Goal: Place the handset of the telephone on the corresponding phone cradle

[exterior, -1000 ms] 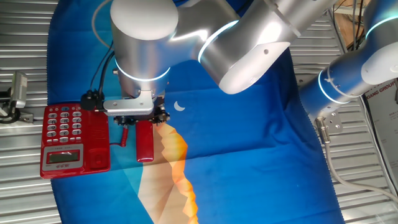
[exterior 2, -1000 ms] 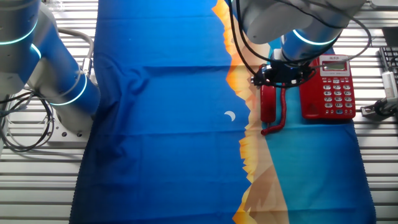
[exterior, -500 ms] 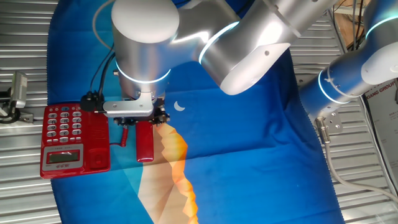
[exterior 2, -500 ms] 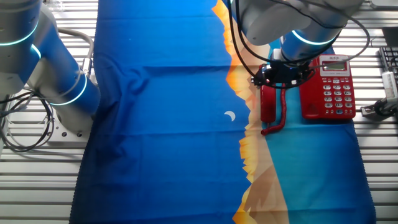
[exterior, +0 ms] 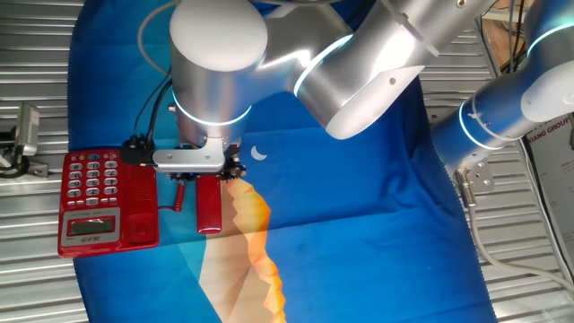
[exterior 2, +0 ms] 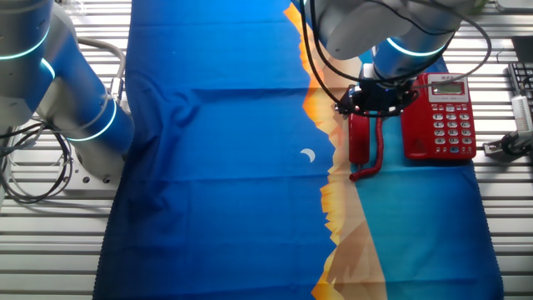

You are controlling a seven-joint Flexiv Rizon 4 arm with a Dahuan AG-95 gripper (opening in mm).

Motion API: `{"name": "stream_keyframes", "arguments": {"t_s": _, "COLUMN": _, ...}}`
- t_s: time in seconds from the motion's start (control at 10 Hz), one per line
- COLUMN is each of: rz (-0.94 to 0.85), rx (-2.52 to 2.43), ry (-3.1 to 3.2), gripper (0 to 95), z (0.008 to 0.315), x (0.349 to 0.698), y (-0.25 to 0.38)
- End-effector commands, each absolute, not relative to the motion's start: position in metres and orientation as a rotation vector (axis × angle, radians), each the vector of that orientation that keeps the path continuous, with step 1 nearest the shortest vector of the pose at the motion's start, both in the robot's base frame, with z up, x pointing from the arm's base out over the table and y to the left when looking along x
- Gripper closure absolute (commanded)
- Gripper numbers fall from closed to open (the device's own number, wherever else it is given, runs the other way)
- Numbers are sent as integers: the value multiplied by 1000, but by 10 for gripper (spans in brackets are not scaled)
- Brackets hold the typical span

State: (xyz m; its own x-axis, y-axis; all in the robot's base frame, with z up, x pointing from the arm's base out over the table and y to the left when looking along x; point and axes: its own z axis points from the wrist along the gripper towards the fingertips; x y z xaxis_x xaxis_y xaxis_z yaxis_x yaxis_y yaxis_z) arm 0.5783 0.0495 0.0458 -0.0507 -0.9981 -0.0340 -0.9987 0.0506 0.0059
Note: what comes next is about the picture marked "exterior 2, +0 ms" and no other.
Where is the black cable bundle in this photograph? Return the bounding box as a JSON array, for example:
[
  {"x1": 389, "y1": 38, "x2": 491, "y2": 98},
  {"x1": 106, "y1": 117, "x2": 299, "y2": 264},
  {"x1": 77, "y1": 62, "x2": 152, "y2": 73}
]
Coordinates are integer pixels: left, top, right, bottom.
[{"x1": 0, "y1": 122, "x2": 76, "y2": 205}]

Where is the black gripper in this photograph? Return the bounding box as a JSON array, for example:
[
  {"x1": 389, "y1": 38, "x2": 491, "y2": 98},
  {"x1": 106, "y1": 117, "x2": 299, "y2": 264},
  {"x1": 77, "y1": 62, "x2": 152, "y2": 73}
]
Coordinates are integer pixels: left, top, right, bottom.
[{"x1": 334, "y1": 81, "x2": 421, "y2": 118}]

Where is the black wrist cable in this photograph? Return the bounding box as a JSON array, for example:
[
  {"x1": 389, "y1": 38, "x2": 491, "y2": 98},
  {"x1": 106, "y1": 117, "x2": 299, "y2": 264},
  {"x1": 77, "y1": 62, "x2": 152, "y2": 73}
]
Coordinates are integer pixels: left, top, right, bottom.
[{"x1": 298, "y1": 0, "x2": 421, "y2": 118}]

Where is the black keyboard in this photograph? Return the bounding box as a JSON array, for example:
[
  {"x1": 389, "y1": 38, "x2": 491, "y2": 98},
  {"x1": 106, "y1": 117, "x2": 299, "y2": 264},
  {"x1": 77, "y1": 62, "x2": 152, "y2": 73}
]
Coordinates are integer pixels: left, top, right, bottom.
[{"x1": 506, "y1": 62, "x2": 533, "y2": 99}]

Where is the blue landscape print cloth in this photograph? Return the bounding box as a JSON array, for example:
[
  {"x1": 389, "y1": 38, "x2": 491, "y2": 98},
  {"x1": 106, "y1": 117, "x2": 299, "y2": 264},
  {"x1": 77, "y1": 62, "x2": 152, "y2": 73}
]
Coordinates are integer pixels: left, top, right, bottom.
[{"x1": 92, "y1": 0, "x2": 505, "y2": 300}]

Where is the red telephone base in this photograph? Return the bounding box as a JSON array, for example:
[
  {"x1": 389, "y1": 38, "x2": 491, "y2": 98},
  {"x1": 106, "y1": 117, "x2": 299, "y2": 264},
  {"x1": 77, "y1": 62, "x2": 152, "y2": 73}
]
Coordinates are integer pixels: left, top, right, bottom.
[{"x1": 400, "y1": 72, "x2": 478, "y2": 162}]

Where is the black rectangular object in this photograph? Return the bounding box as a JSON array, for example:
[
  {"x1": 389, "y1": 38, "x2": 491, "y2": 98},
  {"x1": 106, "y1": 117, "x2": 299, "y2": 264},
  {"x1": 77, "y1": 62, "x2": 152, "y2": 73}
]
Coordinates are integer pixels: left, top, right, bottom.
[{"x1": 511, "y1": 36, "x2": 533, "y2": 63}]

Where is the red coiled telephone cord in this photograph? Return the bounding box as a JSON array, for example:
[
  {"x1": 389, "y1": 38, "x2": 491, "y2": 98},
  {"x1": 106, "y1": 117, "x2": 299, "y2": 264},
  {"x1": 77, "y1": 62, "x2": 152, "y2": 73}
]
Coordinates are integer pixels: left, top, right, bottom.
[{"x1": 348, "y1": 115, "x2": 401, "y2": 183}]

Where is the thick grey robot cable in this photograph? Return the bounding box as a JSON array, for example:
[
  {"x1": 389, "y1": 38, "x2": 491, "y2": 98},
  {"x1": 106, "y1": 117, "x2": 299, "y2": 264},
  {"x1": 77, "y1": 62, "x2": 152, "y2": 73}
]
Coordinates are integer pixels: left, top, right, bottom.
[{"x1": 72, "y1": 36, "x2": 127, "y2": 105}]

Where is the grey flat device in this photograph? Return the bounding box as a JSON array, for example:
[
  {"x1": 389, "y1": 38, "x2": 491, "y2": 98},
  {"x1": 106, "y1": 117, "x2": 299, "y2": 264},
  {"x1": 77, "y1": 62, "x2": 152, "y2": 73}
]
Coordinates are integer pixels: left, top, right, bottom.
[{"x1": 495, "y1": 0, "x2": 533, "y2": 13}]

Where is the red telephone handset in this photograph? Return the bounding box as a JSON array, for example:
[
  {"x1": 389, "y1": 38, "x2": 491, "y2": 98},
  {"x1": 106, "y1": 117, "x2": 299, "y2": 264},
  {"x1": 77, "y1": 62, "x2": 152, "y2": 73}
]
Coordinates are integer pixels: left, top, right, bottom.
[{"x1": 348, "y1": 112, "x2": 371, "y2": 166}]

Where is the white device at edge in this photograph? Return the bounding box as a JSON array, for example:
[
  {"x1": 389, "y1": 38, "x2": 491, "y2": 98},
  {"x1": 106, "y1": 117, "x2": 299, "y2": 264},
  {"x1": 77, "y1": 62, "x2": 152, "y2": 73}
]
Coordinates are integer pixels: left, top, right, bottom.
[{"x1": 482, "y1": 128, "x2": 533, "y2": 163}]

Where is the silver camera on stand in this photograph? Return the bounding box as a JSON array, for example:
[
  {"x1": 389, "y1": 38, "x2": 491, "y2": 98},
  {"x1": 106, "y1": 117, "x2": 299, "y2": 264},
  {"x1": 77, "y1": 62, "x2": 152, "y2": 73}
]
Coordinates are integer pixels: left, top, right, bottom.
[{"x1": 511, "y1": 95, "x2": 533, "y2": 133}]

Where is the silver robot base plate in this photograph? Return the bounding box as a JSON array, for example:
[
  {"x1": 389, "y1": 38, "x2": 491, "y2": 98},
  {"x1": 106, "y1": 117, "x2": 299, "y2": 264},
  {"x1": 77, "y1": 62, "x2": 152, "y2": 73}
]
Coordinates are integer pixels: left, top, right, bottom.
[{"x1": 57, "y1": 153, "x2": 122, "y2": 192}]

